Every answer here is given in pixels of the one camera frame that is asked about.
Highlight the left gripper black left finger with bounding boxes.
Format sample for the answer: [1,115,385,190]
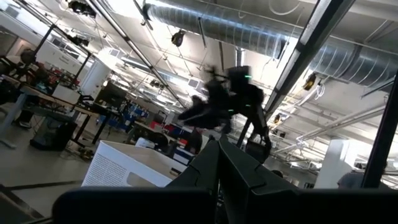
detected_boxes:
[52,139,220,224]

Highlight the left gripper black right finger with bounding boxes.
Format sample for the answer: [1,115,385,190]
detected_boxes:
[218,135,398,224]

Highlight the white plastic laundry basket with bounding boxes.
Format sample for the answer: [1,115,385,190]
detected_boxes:
[81,139,188,188]

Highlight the white square column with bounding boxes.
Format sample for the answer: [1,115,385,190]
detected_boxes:
[313,139,351,189]

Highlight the person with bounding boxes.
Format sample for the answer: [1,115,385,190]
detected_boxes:
[14,48,50,129]
[337,169,389,190]

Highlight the black monitor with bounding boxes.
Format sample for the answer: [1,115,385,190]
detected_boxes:
[95,81,127,108]

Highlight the black box under desk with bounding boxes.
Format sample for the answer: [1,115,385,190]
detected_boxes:
[29,117,78,152]

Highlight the wooden desk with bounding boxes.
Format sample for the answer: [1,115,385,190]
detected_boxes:
[18,83,108,147]

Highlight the hanging cord reel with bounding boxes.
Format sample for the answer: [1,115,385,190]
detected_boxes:
[303,72,318,91]
[170,29,187,48]

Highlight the silver ventilation duct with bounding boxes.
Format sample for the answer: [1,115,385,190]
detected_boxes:
[144,0,398,88]

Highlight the black frame bar with light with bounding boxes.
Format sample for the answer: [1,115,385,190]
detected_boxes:
[264,0,357,118]

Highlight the black frame post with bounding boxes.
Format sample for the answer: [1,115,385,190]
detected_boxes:
[361,70,398,189]

